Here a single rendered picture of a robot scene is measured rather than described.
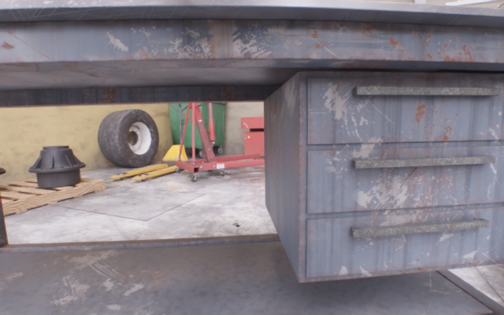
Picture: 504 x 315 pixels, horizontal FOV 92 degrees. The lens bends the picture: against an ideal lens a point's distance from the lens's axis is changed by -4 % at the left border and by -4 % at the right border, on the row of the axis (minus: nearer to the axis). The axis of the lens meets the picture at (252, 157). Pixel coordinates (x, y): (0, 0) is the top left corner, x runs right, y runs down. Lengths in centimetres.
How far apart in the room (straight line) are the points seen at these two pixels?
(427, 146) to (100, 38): 61
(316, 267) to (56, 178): 295
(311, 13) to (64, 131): 495
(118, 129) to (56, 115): 98
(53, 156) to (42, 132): 178
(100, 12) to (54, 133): 470
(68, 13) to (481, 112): 75
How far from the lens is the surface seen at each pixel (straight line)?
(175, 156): 460
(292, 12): 43
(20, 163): 489
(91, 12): 46
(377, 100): 55
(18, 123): 489
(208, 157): 381
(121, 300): 87
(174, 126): 625
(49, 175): 327
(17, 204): 296
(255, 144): 590
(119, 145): 474
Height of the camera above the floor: 69
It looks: 7 degrees down
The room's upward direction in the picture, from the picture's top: 1 degrees counter-clockwise
